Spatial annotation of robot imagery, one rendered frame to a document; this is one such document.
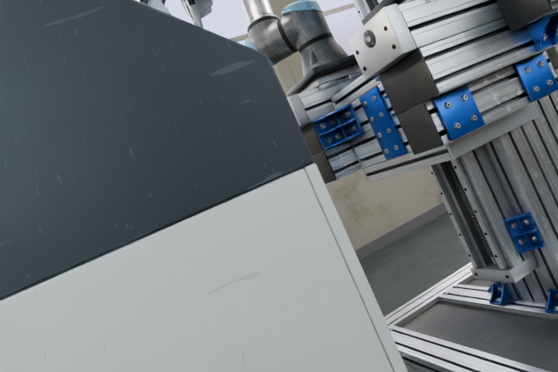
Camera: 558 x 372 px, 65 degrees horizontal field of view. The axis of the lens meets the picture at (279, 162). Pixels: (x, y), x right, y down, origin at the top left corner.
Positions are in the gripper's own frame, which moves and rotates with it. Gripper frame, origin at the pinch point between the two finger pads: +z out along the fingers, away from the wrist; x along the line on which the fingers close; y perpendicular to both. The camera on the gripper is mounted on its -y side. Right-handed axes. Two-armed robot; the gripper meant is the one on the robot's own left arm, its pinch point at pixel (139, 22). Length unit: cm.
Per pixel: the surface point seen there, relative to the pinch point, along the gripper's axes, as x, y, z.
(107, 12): -38.3, 4.4, 3.6
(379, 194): 227, 161, 35
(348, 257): -44, 44, 22
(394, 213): 224, 178, 45
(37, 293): -48, 10, 36
